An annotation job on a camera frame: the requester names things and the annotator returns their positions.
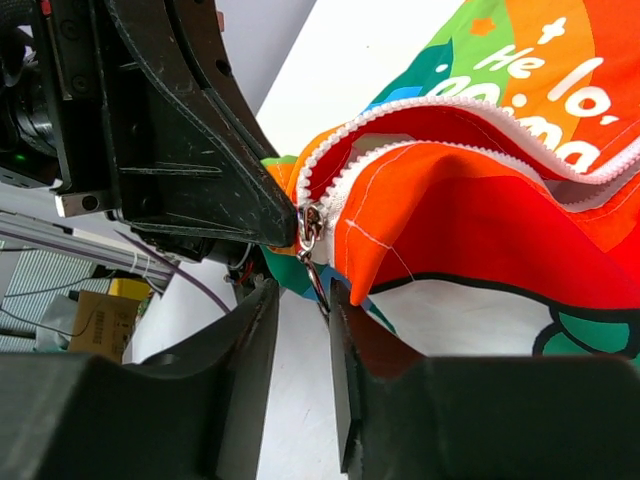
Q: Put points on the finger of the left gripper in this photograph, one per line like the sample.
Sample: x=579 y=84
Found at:
x=187 y=150

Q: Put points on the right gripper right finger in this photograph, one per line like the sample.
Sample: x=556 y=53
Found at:
x=403 y=415

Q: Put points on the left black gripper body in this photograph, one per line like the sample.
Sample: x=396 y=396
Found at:
x=53 y=124

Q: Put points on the brown cardboard box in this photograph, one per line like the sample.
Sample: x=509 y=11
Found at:
x=103 y=325

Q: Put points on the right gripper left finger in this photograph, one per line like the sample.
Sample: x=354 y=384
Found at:
x=193 y=411

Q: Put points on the red rainbow kids jacket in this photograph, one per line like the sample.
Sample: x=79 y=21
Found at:
x=475 y=181

